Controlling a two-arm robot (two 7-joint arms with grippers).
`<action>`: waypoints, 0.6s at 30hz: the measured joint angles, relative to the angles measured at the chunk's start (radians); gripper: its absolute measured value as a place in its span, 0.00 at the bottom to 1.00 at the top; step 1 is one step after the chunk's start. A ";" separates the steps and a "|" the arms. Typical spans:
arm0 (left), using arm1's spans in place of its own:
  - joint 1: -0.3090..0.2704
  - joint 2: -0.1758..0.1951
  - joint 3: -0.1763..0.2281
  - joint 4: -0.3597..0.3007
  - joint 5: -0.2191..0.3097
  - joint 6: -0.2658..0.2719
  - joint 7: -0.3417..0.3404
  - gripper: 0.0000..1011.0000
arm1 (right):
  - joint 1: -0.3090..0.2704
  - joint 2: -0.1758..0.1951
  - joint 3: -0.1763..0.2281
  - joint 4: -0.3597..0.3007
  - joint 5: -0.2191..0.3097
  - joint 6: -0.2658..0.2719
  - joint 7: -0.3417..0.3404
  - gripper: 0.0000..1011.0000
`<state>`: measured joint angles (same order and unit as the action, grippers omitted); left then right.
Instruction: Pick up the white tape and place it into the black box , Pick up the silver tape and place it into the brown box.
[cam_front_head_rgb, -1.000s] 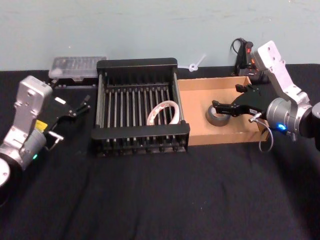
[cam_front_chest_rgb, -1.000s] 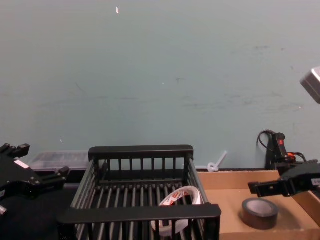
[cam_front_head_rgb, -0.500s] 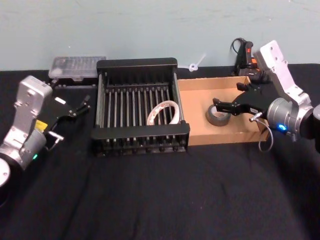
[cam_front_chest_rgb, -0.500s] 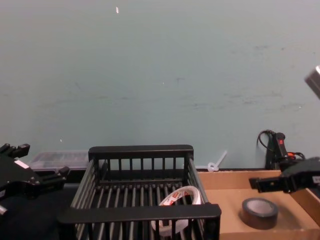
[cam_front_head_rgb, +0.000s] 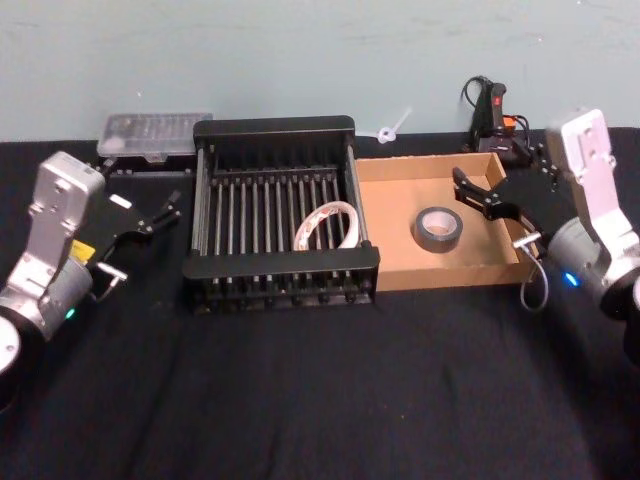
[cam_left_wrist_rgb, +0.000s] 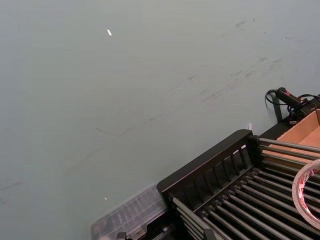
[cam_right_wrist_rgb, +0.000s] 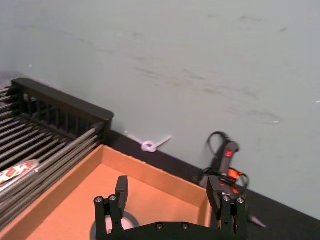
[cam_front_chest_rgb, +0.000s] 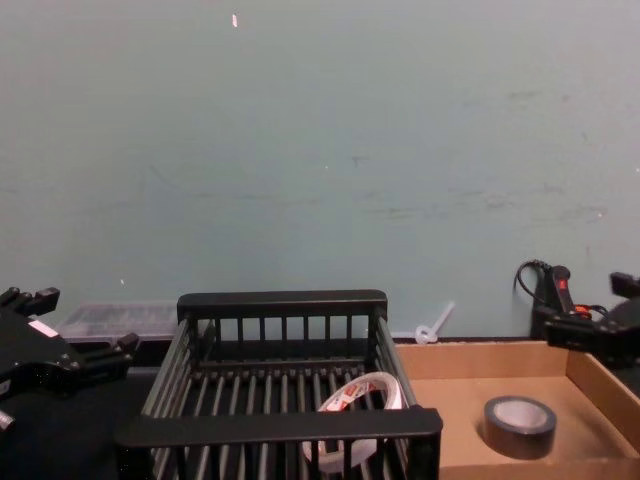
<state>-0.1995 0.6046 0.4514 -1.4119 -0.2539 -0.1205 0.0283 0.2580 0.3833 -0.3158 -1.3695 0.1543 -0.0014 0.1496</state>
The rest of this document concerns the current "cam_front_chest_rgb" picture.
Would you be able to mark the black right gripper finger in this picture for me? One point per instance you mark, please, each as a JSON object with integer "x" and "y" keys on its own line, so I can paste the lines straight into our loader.
{"x": 627, "y": 285}
{"x": 575, "y": 334}

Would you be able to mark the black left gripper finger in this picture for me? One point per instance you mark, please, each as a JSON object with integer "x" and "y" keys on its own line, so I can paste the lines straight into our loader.
{"x": 42, "y": 299}
{"x": 102, "y": 357}

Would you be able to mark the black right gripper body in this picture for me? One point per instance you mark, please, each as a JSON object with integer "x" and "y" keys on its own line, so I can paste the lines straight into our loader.
{"x": 625, "y": 335}

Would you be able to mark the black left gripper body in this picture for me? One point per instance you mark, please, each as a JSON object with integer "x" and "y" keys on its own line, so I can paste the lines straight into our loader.
{"x": 35, "y": 355}

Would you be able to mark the roll of silver tape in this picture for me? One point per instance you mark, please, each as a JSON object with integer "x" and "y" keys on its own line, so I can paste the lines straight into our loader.
{"x": 520, "y": 425}

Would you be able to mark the roll of white tape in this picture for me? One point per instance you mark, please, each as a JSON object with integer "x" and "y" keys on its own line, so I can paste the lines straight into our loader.
{"x": 350, "y": 392}

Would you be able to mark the clear plastic case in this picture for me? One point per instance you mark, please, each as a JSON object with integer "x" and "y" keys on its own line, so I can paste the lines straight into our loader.
{"x": 125, "y": 317}

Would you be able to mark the shallow brown cardboard tray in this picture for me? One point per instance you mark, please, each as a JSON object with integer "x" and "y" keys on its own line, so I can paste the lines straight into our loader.
{"x": 450, "y": 415}

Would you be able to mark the black rack with steel bars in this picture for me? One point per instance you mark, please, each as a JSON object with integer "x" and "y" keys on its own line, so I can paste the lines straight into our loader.
{"x": 280, "y": 430}

